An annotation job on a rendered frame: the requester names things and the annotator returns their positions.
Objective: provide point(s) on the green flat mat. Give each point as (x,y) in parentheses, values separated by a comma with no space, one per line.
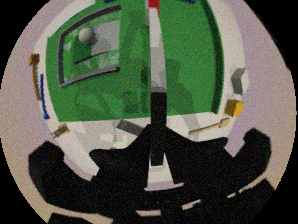
(190,62)

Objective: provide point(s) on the white flat strip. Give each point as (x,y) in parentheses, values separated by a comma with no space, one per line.
(71,16)

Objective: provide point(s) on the white golf ball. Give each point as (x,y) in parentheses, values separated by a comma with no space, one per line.
(86,36)

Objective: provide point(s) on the yellow block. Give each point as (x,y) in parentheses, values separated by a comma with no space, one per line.
(234,108)

